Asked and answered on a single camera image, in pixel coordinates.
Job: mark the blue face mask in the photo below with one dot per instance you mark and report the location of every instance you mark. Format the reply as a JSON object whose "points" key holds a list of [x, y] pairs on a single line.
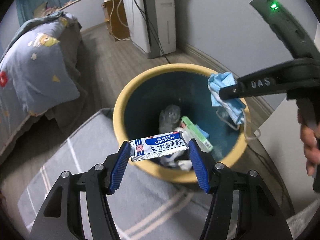
{"points": [[230, 109]]}

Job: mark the white air purifier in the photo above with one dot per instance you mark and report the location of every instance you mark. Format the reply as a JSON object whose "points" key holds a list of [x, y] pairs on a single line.
{"points": [[152, 26]]}

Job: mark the black plastic bag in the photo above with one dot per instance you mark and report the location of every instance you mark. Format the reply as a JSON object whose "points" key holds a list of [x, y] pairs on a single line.
{"points": [[169, 119]]}

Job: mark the clothes pile on windowsill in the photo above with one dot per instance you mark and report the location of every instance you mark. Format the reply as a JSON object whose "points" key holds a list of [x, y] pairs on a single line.
{"points": [[44, 10]]}

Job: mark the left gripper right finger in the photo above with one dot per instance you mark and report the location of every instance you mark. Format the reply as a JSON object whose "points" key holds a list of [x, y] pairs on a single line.
{"points": [[259, 215]]}

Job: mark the person's right hand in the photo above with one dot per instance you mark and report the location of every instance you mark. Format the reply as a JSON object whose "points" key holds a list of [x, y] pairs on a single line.
{"points": [[309, 139]]}

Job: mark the grey plaid cushion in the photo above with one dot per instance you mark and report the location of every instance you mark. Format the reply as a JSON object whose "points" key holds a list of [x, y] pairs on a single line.
{"points": [[142, 208]]}

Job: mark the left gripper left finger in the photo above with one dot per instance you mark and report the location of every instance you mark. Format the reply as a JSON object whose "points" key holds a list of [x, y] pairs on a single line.
{"points": [[77, 203]]}

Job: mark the white tissue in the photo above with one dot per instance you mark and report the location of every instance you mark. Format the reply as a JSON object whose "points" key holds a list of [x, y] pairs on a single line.
{"points": [[178, 160]]}

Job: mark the blue white pill blister pack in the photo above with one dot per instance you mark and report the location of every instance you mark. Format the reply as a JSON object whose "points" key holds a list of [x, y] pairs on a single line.
{"points": [[157, 146]]}

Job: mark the wooden side cabinet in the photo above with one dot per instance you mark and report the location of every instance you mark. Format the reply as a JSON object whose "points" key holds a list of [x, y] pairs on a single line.
{"points": [[115, 19]]}

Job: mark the blue patterned duvet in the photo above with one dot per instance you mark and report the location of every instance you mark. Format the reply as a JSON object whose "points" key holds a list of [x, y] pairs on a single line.
{"points": [[34, 72]]}

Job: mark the green white medicine box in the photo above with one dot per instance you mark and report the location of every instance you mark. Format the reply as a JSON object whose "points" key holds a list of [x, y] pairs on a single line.
{"points": [[194, 133]]}

